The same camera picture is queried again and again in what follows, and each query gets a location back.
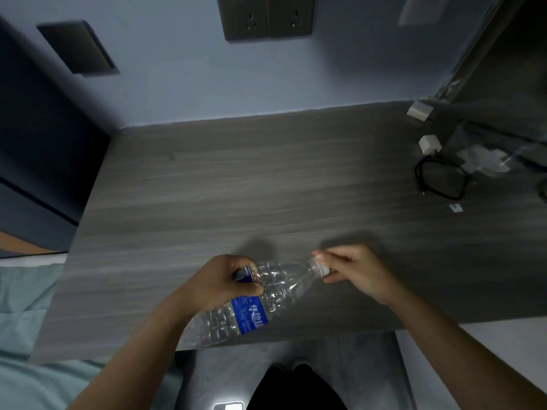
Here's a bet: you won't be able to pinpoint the light green bed sheet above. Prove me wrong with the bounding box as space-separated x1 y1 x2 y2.
0 254 184 410

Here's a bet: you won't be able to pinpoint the dark wall switch plate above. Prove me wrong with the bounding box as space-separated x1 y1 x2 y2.
36 20 121 77

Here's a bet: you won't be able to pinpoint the black cable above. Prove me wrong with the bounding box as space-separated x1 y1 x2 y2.
414 154 473 201

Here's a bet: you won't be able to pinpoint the person's right forearm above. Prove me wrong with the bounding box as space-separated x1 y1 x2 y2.
386 285 547 410

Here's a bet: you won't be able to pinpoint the white small box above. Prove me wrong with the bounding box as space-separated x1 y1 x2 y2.
406 101 435 122

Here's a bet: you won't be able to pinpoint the dark blue headboard panel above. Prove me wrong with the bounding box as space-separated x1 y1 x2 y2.
0 17 112 255

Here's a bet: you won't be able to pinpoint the person's left hand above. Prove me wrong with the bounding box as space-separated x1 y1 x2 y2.
180 254 264 314

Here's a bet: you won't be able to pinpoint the grey double wall socket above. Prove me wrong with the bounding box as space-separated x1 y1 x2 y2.
217 0 315 42

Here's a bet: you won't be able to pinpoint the person's right hand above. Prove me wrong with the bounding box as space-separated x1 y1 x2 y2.
311 244 406 307

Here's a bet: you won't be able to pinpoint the person's left forearm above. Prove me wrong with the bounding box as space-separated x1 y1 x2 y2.
67 290 201 410

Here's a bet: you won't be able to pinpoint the clear plastic water bottle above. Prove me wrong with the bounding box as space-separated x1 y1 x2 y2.
179 258 330 350

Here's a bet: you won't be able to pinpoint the white charger plug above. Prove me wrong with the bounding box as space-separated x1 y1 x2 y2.
418 135 443 156

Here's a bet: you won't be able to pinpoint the crumpled clear plastic wrapper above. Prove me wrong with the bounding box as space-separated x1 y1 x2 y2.
456 145 513 179

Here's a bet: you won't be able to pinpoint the person's black trousers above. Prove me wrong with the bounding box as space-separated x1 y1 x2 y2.
247 364 349 410

